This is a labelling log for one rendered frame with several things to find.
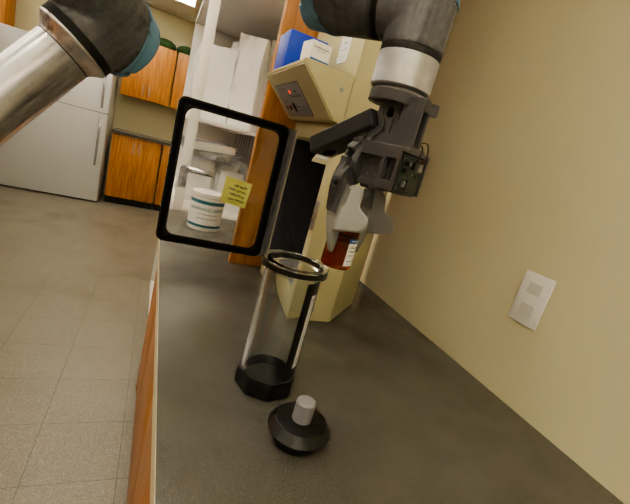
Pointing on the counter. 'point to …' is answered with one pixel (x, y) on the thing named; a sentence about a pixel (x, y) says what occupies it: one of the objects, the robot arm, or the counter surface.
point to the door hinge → (279, 190)
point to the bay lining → (297, 200)
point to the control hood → (316, 89)
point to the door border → (176, 166)
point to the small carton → (316, 51)
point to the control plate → (294, 98)
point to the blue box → (291, 47)
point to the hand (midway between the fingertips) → (341, 240)
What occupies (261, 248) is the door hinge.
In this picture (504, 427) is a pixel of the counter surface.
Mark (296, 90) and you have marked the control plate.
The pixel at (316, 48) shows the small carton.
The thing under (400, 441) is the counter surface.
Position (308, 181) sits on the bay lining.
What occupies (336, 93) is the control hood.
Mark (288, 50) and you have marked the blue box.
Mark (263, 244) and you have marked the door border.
